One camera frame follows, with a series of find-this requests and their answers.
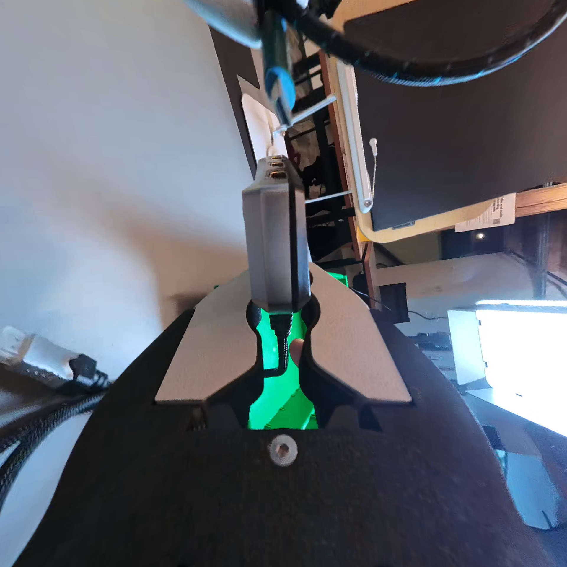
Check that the white metal stand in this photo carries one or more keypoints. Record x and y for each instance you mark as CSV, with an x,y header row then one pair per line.
x,y
356,150

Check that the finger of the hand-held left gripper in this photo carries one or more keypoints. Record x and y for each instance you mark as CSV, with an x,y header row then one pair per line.
x,y
226,17

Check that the black silver adapter hub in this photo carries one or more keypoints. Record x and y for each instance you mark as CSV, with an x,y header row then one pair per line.
x,y
265,243

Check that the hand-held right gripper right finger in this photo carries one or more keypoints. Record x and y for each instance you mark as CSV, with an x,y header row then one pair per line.
x,y
354,350

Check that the green plastic bin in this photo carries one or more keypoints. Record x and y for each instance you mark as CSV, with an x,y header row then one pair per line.
x,y
274,407

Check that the person's right hand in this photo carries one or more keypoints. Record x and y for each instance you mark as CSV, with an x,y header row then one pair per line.
x,y
296,352

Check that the bright white light panel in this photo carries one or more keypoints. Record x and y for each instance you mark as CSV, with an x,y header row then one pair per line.
x,y
522,363

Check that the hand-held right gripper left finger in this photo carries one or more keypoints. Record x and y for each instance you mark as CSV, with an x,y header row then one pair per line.
x,y
208,350

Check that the white paper notice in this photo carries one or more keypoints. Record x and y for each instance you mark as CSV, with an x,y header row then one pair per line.
x,y
485,212

